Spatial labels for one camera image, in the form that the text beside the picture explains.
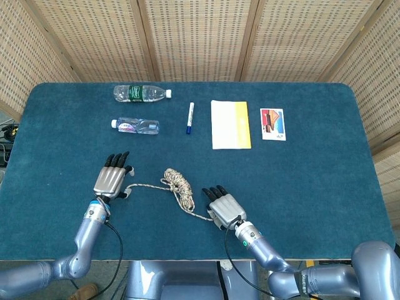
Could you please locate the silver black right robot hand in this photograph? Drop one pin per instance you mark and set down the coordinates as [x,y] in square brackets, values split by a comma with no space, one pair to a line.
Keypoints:
[226,209]

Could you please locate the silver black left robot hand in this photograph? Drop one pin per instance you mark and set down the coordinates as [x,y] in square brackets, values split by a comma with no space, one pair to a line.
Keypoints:
[109,181]

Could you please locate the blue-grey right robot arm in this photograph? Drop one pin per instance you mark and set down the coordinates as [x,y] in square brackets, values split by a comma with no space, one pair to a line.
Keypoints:
[268,253]

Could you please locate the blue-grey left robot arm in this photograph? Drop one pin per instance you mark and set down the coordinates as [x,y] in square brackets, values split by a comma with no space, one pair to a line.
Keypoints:
[84,240]

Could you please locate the Ganten clear water bottle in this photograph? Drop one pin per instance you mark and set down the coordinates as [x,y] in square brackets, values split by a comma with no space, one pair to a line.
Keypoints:
[137,126]

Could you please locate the blue felt table cover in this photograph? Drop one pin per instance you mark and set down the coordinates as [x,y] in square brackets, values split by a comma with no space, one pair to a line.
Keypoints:
[297,193]

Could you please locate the blue-grey robot torso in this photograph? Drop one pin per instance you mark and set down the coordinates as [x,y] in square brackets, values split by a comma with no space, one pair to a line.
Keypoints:
[187,281]

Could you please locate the white and yellow booklet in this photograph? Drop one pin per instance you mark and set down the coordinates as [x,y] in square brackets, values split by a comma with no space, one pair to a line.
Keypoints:
[228,125]

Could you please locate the green label water bottle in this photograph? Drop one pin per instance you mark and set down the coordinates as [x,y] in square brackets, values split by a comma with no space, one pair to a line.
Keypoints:
[136,93]

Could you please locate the colourful picture card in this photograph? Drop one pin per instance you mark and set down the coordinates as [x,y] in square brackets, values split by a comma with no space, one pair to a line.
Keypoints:
[272,124]

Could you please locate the blue white marker pen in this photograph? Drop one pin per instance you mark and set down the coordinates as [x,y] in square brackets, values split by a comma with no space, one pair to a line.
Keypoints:
[190,118]

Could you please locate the brown shoe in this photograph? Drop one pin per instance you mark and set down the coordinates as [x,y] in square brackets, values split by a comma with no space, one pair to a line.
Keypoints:
[84,292]

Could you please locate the woven rattan screen panel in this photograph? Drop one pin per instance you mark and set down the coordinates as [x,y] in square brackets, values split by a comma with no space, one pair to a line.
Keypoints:
[197,40]
[25,62]
[93,40]
[378,78]
[306,40]
[390,181]

